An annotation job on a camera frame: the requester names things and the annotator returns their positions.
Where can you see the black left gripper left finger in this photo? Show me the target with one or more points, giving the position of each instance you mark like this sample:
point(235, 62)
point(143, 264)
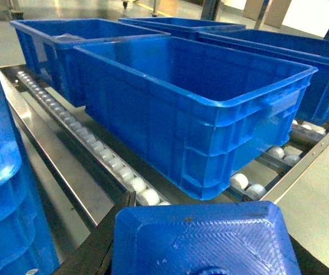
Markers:
point(94, 255)

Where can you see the blue rectangular plastic part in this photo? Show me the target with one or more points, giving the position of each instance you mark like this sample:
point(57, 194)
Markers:
point(214, 238)

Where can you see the front middle blue bin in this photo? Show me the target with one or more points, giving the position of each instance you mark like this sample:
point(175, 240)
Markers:
point(26, 245)

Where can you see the back right blue bin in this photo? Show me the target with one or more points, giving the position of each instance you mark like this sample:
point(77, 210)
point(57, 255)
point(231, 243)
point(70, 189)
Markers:
point(48, 48)

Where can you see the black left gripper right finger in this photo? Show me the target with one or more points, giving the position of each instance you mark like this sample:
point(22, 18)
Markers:
point(309, 265)

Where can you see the front right blue bin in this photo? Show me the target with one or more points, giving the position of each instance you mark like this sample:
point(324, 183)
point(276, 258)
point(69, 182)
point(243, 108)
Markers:
point(195, 112)

